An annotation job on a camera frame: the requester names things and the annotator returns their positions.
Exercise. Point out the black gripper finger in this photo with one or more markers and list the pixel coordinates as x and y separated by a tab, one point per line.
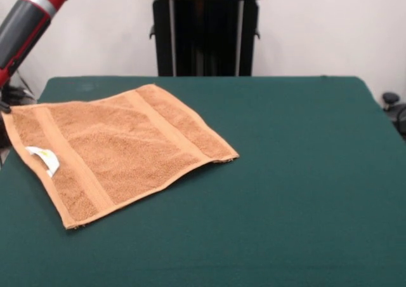
5	107

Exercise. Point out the black electronics box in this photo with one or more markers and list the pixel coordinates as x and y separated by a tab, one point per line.
2	137

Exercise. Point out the dark green table cloth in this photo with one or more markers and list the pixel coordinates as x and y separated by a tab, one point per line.
253	236

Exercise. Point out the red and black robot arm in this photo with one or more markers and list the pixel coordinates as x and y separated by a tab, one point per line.
22	30

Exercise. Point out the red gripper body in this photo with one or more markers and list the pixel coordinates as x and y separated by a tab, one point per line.
6	72

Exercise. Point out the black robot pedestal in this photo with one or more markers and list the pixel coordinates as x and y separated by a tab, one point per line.
249	45

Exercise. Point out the tan terry cloth towel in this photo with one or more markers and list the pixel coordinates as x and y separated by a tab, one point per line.
127	147

